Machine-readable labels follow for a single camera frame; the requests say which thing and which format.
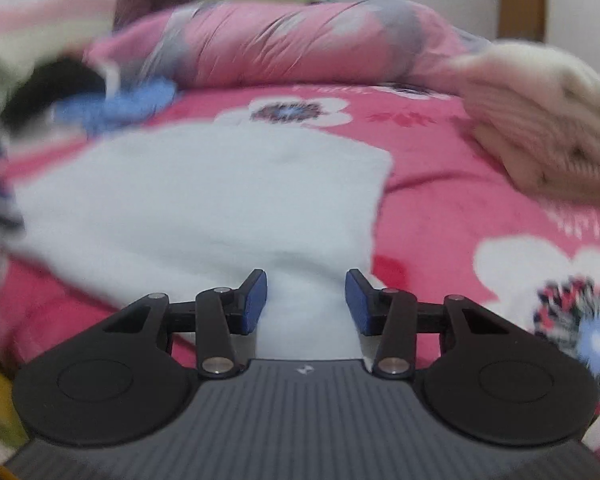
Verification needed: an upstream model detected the black garment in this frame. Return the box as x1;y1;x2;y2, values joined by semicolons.
0;57;108;128

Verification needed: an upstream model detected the light blue garment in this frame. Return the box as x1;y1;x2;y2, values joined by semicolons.
52;80;181;133

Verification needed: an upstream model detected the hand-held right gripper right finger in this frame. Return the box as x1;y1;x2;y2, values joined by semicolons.
345;268;511;380

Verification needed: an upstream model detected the white button shirt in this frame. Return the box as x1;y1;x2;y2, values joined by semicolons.
10;122;396;361

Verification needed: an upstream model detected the beige folded cloth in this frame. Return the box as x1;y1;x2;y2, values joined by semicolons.
472;125;600;206

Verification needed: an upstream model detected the pink grey floral duvet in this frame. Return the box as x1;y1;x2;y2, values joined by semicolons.
82;0;491;91

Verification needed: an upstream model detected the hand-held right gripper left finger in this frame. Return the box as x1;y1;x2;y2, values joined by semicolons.
102;269;269;380

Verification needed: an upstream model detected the pink floral bed blanket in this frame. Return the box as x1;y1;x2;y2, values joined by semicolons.
0;82;600;461

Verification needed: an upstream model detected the pink white headboard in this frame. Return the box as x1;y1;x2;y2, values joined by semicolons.
0;0;118;91

